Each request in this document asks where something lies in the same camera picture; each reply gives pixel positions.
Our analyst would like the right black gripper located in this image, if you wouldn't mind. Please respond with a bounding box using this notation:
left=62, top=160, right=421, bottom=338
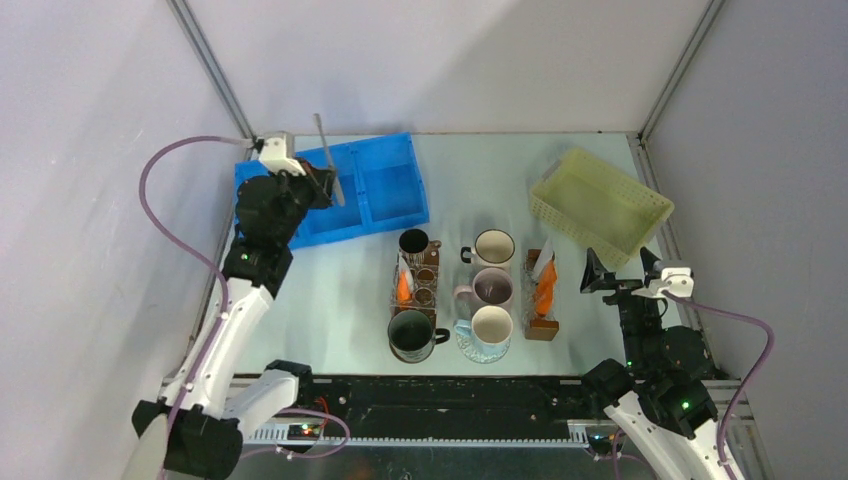
left=578, top=246, right=658, bottom=369

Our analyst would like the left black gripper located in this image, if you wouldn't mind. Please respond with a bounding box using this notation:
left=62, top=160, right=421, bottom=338
left=268, top=157, right=337, bottom=245

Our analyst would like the grey toothbrush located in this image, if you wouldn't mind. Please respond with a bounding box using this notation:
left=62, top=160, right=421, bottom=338
left=313, top=113, right=346, bottom=207

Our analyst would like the white toothpaste tube dark cap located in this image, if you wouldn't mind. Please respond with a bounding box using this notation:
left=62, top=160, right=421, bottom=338
left=532, top=237, right=555, bottom=281

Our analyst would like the orange toothpaste tube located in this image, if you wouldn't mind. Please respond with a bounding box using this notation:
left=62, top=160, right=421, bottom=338
left=533, top=260, right=558, bottom=316

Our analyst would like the clear holder with brown lid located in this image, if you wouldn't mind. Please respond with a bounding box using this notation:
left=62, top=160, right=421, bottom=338
left=520, top=249, right=560, bottom=342

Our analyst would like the cream mug with black rim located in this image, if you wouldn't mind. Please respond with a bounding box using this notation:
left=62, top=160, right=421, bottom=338
left=460, top=229, right=516, bottom=270

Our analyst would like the pink mug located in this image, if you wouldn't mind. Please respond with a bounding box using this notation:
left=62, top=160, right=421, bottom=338
left=453, top=268, right=514, bottom=315

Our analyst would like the light blue mug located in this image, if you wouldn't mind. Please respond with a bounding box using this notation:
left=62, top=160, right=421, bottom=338
left=453, top=306, right=514, bottom=353

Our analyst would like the brown metallic cup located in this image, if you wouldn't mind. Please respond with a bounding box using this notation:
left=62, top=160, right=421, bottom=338
left=398, top=228, right=442, bottom=268

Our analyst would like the white toothpaste tube red cap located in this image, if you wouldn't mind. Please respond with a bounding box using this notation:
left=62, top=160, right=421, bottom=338
left=398, top=254, right=414, bottom=281

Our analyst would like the small orange tube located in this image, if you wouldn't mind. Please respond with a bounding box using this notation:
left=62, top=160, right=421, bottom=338
left=395, top=270, right=414, bottom=303

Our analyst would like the clear textured two-hole holder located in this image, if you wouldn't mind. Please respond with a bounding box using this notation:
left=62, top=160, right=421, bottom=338
left=388, top=266, right=439, bottom=325

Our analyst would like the brown wooden oval tray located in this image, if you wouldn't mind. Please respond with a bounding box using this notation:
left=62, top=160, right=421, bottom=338
left=387, top=240, right=446, bottom=364

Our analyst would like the dark green mug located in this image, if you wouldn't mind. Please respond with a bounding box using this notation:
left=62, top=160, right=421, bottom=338
left=387, top=310, right=451, bottom=364

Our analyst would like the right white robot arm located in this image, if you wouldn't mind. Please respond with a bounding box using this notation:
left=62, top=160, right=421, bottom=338
left=580, top=249, right=744, bottom=479

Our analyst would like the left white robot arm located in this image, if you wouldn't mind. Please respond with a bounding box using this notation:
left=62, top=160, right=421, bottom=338
left=124, top=160, right=337, bottom=479

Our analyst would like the clear textured oval tray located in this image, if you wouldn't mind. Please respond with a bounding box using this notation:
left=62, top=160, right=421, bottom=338
left=456, top=335, right=511, bottom=364

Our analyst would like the cream perforated basket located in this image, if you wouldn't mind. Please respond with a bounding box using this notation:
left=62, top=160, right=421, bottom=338
left=529, top=147, right=674, bottom=269

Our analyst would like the blue three-compartment bin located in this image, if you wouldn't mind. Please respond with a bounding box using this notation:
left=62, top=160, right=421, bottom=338
left=234, top=132, right=431, bottom=252

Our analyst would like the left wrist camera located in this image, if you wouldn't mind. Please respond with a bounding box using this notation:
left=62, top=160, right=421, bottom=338
left=254, top=131, right=306, bottom=177

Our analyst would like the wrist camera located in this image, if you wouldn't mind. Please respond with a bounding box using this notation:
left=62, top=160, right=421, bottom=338
left=254, top=131, right=306, bottom=177
left=631, top=267, right=695, bottom=299

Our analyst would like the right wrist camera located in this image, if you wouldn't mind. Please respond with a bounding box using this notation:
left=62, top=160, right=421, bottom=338
left=631, top=267, right=695, bottom=299

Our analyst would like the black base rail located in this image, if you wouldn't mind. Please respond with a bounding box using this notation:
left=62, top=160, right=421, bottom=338
left=266, top=374, right=641, bottom=445

